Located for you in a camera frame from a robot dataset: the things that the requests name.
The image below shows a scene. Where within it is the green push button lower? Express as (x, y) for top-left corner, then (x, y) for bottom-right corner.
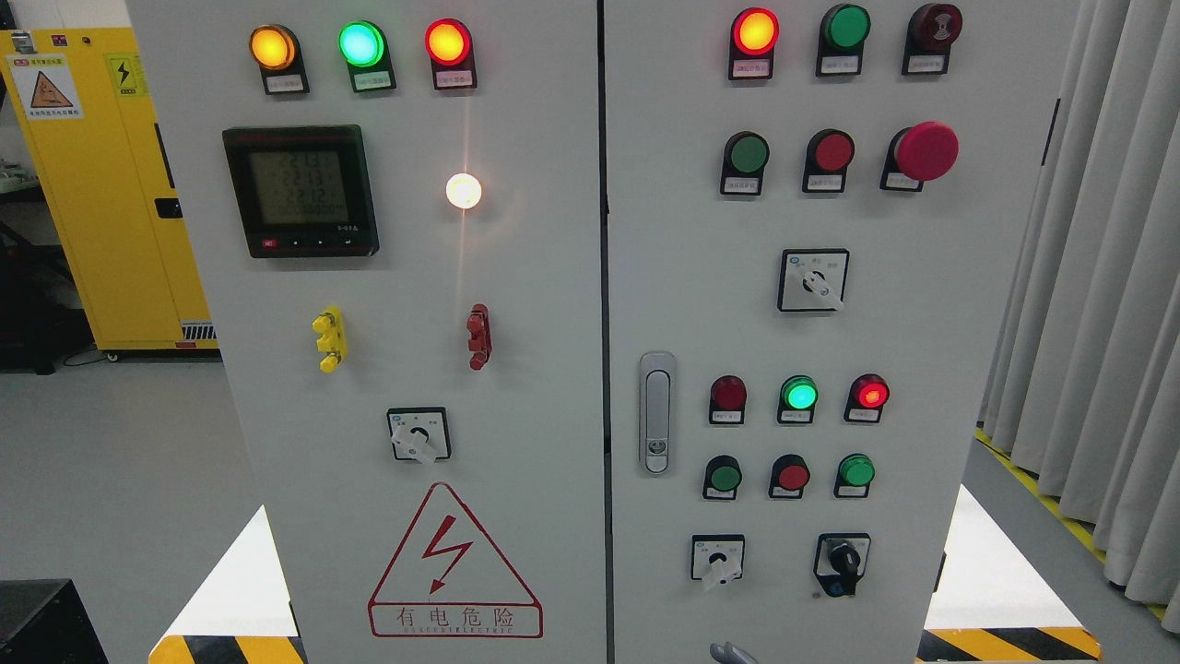
(702, 455), (743, 501)

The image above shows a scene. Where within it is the green push button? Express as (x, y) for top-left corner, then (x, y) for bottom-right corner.
(719, 131), (771, 196)
(702, 455), (743, 501)

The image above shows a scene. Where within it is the green push button upper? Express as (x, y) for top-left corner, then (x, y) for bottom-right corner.
(719, 131), (771, 196)

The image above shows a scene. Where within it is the red push button lower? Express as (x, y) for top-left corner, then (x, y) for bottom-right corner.
(768, 454), (812, 500)

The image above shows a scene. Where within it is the red push button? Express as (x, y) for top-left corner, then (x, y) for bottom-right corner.
(801, 127), (856, 193)
(768, 454), (812, 500)

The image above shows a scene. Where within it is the red push button upper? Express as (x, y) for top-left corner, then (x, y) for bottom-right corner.
(801, 127), (856, 193)

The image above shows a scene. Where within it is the green illuminated button lower right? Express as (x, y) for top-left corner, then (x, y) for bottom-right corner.
(833, 453), (876, 499)

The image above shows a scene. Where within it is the red emergency stop mushroom button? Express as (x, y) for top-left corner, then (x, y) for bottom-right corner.
(879, 121), (961, 192)

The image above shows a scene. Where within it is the grey electrical control cabinet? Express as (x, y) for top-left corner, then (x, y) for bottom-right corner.
(129, 1), (1080, 663)

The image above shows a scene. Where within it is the red terminal connector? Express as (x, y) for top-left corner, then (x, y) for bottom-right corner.
(466, 303), (492, 372)

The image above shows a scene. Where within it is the dark red indicator light middle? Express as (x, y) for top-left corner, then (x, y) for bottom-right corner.
(708, 374), (749, 426)

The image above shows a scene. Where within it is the white lit indicator light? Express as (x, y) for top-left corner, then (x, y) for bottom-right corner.
(445, 172), (483, 210)

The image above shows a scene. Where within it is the lit green indicator light middle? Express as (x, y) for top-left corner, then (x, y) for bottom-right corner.
(778, 374), (819, 425)

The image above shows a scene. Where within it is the yellow terminal connector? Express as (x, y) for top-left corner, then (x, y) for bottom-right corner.
(312, 305), (348, 374)

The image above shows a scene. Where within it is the lit red indicator light middle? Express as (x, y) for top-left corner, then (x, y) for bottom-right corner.
(844, 373), (891, 425)

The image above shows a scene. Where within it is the red electrical hazard warning sticker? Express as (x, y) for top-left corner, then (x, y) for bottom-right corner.
(368, 482), (544, 639)

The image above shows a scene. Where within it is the black digital power meter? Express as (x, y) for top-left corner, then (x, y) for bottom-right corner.
(222, 124), (380, 259)

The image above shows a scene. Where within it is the red indicator light top left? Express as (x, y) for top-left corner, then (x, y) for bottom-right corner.
(424, 18), (478, 88)

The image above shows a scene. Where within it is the red indicator light top right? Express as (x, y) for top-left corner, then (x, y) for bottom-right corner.
(727, 6), (780, 81)

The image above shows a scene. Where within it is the green indicator light top left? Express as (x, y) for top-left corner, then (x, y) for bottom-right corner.
(337, 20), (396, 93)

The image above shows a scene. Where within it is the green indicator light top right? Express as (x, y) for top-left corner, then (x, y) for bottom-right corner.
(815, 4), (871, 78)

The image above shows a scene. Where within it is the yellow indicator light top left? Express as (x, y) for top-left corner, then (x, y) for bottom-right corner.
(249, 24), (312, 94)

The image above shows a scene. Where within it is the dark red buzzer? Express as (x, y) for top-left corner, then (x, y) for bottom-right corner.
(902, 4), (962, 75)

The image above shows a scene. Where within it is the grey curtain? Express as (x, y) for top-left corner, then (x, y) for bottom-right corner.
(982, 1), (1179, 632)

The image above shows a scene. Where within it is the yellow safety storage cabinet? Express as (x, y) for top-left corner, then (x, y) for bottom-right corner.
(4, 27), (218, 353)

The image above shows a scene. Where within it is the black box bottom left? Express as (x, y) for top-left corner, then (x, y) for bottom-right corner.
(1, 577), (107, 663)

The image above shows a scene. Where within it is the grey cabinet door handle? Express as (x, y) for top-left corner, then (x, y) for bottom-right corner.
(638, 351), (676, 475)

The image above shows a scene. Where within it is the left door rotary selector switch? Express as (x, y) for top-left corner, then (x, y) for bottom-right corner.
(386, 407), (454, 464)

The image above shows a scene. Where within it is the upper right rotary selector switch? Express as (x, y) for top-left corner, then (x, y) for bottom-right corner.
(778, 248), (850, 314)

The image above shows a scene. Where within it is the lower white rotary selector switch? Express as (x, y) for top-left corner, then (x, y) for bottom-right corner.
(690, 534), (746, 592)

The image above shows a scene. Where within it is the black knob selector switch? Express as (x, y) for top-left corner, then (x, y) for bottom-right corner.
(813, 532), (871, 598)

